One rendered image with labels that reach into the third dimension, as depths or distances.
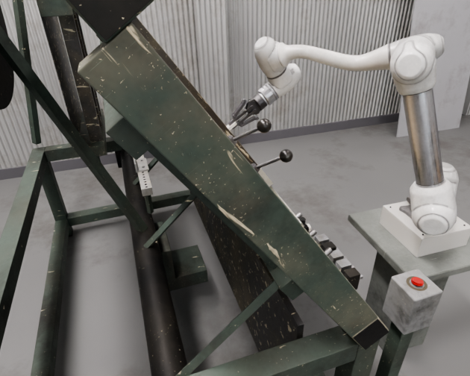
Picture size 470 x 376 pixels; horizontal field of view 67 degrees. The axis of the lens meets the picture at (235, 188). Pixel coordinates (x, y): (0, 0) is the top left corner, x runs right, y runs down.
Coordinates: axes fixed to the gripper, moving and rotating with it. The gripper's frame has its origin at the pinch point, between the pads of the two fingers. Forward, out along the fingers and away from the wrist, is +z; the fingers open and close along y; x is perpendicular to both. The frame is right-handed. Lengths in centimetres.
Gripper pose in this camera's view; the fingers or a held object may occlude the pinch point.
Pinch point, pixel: (230, 126)
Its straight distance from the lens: 172.8
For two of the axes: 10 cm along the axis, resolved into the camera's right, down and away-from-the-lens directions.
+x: 3.1, 4.9, -8.1
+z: -7.7, 6.3, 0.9
